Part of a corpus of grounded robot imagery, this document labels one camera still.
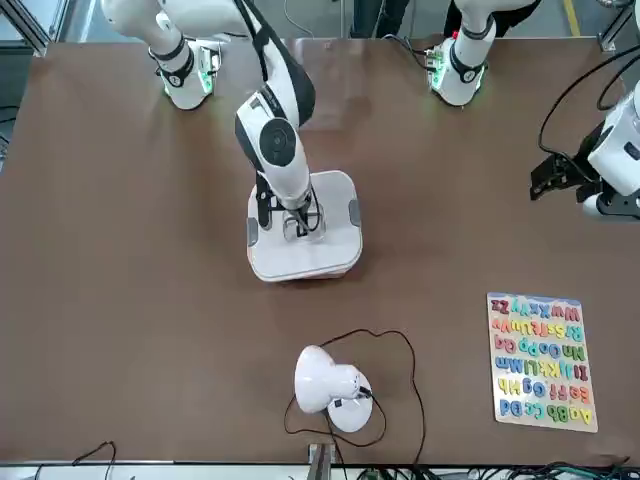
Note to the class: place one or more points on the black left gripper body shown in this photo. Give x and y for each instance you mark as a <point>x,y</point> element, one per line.
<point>587,170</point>

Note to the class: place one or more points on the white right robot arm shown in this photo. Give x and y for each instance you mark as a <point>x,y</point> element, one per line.
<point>280,150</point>

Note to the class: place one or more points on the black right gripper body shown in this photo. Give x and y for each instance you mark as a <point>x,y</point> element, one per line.
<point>297,202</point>

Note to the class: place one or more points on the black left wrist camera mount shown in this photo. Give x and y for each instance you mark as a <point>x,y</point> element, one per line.
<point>620,206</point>

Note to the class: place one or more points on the colourful alphabet puzzle board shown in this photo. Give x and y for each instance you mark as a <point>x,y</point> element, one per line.
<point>542,360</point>

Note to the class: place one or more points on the white desk lamp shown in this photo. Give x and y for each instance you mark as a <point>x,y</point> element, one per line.
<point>320,380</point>

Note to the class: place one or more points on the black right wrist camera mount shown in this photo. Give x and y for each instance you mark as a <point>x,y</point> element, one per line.
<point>263,210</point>

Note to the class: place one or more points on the aluminium frame post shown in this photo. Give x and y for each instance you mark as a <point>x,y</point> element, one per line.
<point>612,30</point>
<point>30,25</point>
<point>320,462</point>

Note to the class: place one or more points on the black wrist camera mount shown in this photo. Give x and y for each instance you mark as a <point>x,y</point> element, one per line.
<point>620,206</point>
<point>263,210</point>

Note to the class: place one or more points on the white bin lid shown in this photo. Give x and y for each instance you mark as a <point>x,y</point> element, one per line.
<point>300,260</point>

